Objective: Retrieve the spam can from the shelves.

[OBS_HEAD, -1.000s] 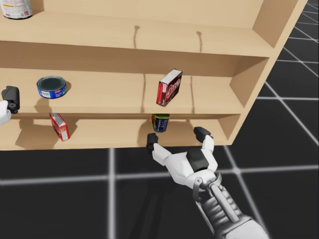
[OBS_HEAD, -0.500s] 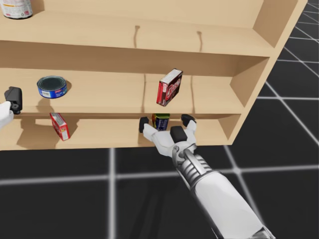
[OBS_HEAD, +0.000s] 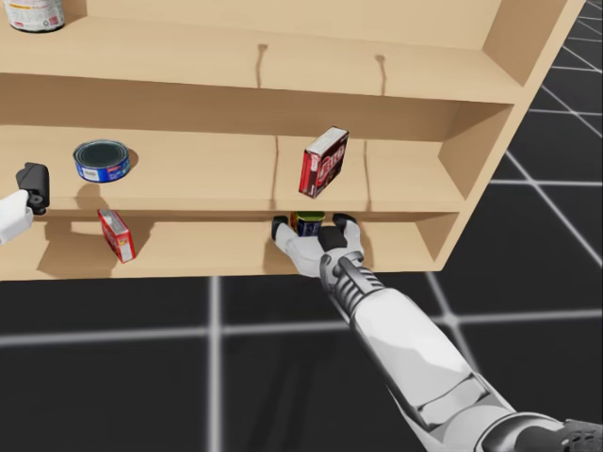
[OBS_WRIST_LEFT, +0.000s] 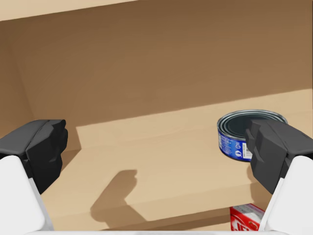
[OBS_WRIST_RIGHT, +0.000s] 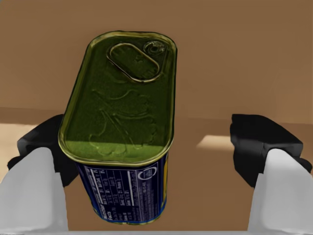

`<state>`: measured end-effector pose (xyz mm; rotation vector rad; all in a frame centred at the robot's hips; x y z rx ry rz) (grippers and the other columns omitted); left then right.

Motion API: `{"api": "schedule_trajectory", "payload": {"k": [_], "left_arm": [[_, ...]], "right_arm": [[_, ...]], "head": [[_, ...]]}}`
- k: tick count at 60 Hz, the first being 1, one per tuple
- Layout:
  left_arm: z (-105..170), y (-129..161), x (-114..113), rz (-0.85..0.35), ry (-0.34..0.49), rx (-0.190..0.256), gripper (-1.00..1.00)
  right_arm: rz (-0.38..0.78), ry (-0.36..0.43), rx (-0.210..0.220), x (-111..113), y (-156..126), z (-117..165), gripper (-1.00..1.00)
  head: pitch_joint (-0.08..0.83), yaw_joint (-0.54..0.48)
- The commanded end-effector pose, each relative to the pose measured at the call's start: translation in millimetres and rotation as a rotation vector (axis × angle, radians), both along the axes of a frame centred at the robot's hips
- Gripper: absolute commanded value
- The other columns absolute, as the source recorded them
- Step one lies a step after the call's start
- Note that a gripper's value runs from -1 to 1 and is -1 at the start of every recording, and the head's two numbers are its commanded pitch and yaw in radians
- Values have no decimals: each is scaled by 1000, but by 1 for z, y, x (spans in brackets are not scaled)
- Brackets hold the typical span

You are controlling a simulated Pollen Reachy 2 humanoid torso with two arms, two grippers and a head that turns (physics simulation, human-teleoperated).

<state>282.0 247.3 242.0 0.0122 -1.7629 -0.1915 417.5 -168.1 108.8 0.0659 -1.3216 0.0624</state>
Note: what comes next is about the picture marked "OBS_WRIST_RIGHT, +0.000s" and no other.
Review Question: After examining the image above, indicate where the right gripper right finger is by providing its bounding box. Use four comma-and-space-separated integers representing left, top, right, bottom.
229, 114, 313, 232

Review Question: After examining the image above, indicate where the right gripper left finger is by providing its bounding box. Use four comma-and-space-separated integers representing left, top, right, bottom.
0, 114, 79, 232

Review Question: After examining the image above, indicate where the green and blue rectangular can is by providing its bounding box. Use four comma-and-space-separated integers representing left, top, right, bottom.
58, 30, 179, 225

